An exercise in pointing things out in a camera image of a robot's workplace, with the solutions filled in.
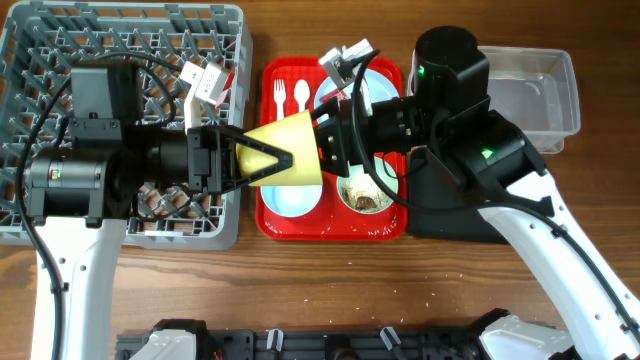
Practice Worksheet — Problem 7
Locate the clear plastic bin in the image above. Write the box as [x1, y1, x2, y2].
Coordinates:
[479, 46, 581, 154]

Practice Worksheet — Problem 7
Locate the red serving tray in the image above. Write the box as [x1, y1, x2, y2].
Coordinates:
[255, 56, 408, 242]

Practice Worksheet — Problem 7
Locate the light blue plate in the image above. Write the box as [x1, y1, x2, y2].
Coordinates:
[313, 69, 399, 108]

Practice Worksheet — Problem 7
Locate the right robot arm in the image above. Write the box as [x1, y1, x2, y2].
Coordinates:
[312, 25, 639, 359]

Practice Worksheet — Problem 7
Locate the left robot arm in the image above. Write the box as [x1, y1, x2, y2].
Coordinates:
[16, 60, 294, 359]

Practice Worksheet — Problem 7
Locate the yellow cup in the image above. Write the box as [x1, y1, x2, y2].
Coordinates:
[235, 110, 323, 187]

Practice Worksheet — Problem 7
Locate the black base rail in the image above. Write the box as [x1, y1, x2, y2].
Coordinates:
[115, 318, 576, 360]

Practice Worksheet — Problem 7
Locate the white plastic spoon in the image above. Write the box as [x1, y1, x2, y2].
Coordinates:
[294, 79, 311, 112]

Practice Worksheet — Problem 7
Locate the light blue bowl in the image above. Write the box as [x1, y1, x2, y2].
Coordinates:
[260, 185, 322, 218]

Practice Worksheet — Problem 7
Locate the red sauce packet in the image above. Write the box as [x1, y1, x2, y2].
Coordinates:
[325, 89, 349, 100]

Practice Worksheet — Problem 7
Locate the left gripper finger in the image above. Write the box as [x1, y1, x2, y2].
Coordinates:
[217, 125, 293, 163]
[220, 160, 293, 194]

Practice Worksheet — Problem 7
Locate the black tray bin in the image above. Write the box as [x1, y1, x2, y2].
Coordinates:
[406, 149, 507, 244]

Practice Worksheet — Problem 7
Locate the light green bowl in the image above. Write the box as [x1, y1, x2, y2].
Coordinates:
[336, 157, 399, 214]

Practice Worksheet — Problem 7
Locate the grey dishwasher rack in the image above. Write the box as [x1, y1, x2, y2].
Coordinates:
[1, 1, 254, 251]

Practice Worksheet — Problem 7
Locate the white plastic fork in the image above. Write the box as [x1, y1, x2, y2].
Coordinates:
[273, 79, 287, 121]

